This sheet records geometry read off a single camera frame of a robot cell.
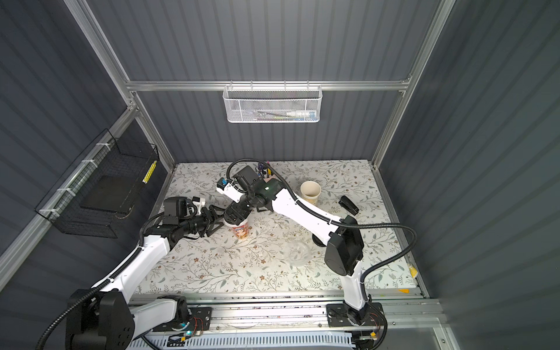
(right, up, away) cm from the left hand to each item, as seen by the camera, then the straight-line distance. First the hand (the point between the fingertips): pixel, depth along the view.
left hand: (229, 220), depth 81 cm
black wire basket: (-43, +14, -4) cm, 45 cm away
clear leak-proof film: (+26, -15, +8) cm, 31 cm away
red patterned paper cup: (+3, -5, +4) cm, 7 cm away
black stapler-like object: (+50, +5, +22) cm, 55 cm away
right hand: (+3, +6, -3) cm, 7 cm away
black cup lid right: (+35, -11, +10) cm, 38 cm away
